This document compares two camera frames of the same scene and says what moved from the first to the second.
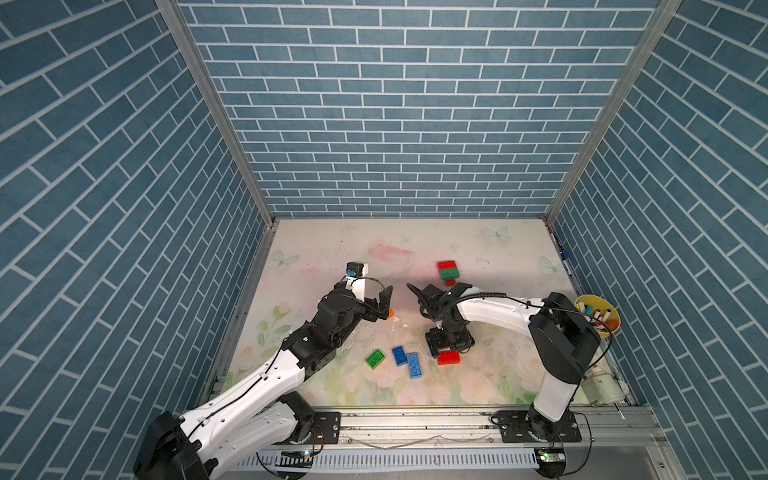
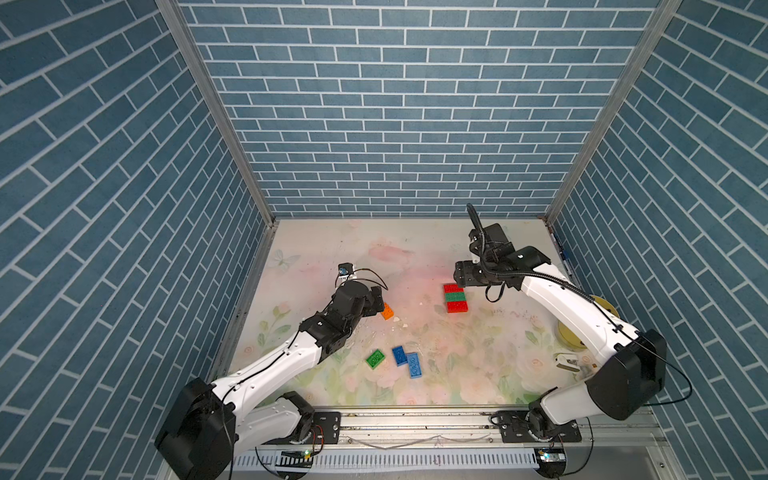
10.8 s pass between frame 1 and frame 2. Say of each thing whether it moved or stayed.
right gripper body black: moved
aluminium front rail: stayed
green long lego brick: moved
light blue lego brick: stayed
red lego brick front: moved
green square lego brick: stayed
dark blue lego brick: stayed
